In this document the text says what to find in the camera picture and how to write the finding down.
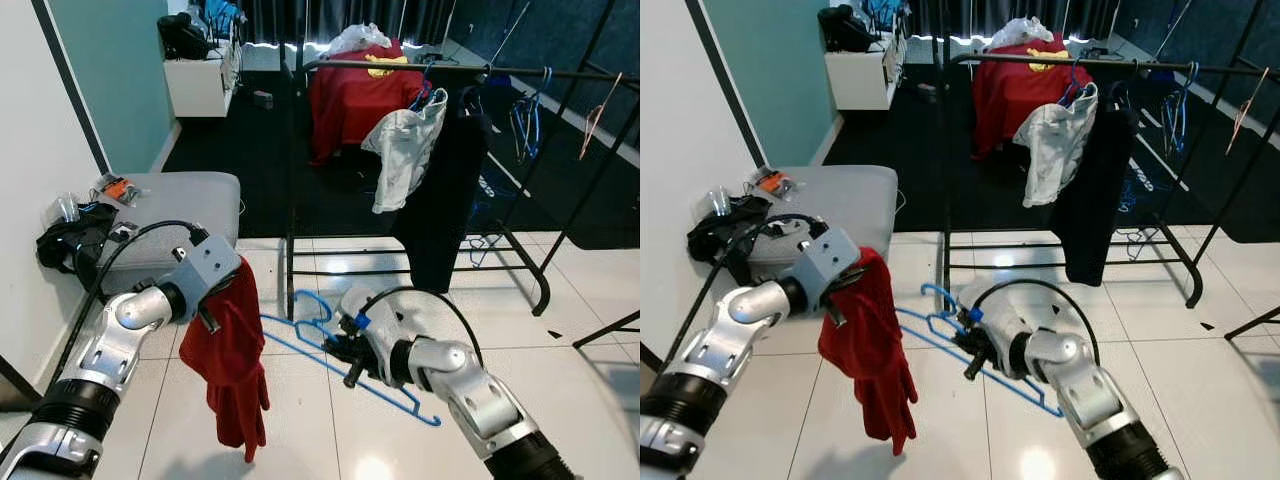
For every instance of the white cabinet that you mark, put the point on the white cabinet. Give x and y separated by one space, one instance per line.
198 88
860 82

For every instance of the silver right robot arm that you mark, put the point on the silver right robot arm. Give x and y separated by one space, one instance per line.
1090 385
470 385

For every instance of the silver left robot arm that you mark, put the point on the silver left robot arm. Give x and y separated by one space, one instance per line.
110 340
730 335

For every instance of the dark navy garment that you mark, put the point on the dark navy garment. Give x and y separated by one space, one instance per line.
1095 195
445 200

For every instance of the blue hangers bundle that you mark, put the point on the blue hangers bundle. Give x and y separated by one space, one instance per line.
1178 115
528 120

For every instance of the blue bag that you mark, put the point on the blue bag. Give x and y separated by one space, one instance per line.
885 12
222 15

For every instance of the black floor rug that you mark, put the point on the black floor rug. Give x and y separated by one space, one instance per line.
900 150
230 170

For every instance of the white plastic bag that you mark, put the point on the white plastic bag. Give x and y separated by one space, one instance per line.
1020 32
358 38

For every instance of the clear plastic cup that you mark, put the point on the clear plastic cup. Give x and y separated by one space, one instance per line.
67 208
720 200

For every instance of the blue head mop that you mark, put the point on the blue head mop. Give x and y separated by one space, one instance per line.
510 35
1170 30

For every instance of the black tripod stand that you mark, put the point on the black tripod stand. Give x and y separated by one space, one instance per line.
610 328
1255 322

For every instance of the red cloth covered table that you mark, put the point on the red cloth covered table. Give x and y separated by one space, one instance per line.
1010 98
350 105

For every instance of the orange packet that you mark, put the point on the orange packet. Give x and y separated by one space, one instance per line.
120 190
775 183

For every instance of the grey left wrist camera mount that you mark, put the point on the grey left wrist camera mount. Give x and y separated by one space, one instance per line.
208 268
830 262

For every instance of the dark curtain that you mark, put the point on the dark curtain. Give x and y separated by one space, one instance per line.
330 18
1000 15

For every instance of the orange hanger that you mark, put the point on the orange hanger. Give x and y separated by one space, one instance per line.
1245 112
598 118

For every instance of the yellow cloth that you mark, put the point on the yellow cloth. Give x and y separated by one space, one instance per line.
387 66
1048 60

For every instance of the dark red T-shirt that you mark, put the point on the dark red T-shirt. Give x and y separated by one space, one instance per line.
230 360
870 350

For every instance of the blue plastic hanger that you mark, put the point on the blue plastic hanger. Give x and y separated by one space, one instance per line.
428 90
930 338
1072 85
300 350

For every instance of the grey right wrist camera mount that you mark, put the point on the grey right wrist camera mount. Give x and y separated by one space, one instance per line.
995 305
370 312

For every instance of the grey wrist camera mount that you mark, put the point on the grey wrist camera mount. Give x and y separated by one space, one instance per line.
995 305
370 312
208 268
830 262

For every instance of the small grey box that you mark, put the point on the small grey box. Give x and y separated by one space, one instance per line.
263 99
928 92

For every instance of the black metal clothes rack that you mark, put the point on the black metal clothes rack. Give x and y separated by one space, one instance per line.
420 68
1080 62

